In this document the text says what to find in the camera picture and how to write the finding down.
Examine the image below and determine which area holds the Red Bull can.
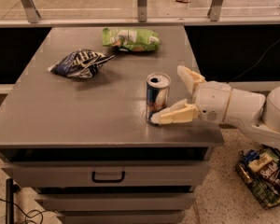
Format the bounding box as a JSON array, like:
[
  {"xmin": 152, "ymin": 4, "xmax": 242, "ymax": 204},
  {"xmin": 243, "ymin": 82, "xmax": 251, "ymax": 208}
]
[{"xmin": 146, "ymin": 72, "xmax": 171, "ymax": 123}]

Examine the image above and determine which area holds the black pole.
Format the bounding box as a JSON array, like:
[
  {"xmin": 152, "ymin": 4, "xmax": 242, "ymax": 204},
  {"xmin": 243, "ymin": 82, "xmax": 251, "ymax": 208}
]
[{"xmin": 6, "ymin": 178, "xmax": 14, "ymax": 224}]

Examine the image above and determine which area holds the blue white chip bag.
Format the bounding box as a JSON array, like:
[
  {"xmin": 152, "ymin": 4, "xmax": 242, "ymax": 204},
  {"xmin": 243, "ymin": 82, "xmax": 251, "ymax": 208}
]
[{"xmin": 48, "ymin": 49, "xmax": 114, "ymax": 79}]

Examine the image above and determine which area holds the black floor cable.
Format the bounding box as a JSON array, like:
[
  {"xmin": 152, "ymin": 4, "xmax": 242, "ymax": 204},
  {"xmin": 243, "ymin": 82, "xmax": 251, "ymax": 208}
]
[{"xmin": 0, "ymin": 194, "xmax": 50, "ymax": 224}]

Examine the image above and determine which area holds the right metal railing post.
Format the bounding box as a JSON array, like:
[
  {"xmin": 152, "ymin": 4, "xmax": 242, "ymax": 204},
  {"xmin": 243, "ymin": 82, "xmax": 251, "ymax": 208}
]
[{"xmin": 207, "ymin": 0, "xmax": 224, "ymax": 21}]

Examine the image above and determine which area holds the left metal railing post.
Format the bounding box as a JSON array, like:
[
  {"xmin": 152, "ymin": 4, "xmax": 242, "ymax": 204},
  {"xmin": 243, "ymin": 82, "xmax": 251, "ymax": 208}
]
[{"xmin": 21, "ymin": 0, "xmax": 41, "ymax": 23}]

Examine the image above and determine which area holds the metal railing post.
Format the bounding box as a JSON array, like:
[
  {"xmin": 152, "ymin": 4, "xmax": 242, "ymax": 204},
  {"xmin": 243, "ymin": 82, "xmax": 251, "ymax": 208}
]
[
  {"xmin": 207, "ymin": 0, "xmax": 224, "ymax": 21},
  {"xmin": 21, "ymin": 0, "xmax": 41, "ymax": 23},
  {"xmin": 137, "ymin": 0, "xmax": 147, "ymax": 22}
]

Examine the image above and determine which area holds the green chip bag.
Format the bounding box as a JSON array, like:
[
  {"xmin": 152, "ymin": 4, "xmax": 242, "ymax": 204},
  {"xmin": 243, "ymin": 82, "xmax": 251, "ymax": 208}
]
[{"xmin": 102, "ymin": 28, "xmax": 160, "ymax": 52}]

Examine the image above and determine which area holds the middle metal railing post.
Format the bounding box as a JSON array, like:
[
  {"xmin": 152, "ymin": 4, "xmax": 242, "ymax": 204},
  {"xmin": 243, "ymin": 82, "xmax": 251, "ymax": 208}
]
[{"xmin": 137, "ymin": 0, "xmax": 147, "ymax": 22}]

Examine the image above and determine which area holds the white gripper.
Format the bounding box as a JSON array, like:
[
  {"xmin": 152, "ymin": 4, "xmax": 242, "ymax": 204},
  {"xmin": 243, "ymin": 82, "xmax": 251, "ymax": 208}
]
[{"xmin": 150, "ymin": 65, "xmax": 231, "ymax": 125}]

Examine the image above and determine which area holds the black drawer handle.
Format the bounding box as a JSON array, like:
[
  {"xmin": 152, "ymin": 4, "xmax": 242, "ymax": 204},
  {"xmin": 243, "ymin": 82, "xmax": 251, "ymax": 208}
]
[{"xmin": 91, "ymin": 171, "xmax": 125, "ymax": 184}]

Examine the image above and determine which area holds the black cable at wall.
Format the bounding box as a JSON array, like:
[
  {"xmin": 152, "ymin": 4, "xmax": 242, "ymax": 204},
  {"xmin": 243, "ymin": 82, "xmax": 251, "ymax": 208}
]
[{"xmin": 227, "ymin": 31, "xmax": 280, "ymax": 84}]

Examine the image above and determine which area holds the wire basket of snacks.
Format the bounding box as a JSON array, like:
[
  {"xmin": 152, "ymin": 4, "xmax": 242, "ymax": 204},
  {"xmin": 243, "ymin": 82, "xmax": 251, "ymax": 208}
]
[{"xmin": 235, "ymin": 146, "xmax": 280, "ymax": 209}]

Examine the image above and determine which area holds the grey drawer cabinet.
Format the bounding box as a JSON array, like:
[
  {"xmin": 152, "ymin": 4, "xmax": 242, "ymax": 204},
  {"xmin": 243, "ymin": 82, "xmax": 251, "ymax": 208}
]
[{"xmin": 0, "ymin": 26, "xmax": 223, "ymax": 224}]

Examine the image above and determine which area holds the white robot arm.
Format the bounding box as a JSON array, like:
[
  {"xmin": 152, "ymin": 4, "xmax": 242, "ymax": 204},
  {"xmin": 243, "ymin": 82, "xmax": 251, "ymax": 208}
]
[{"xmin": 151, "ymin": 65, "xmax": 280, "ymax": 148}]

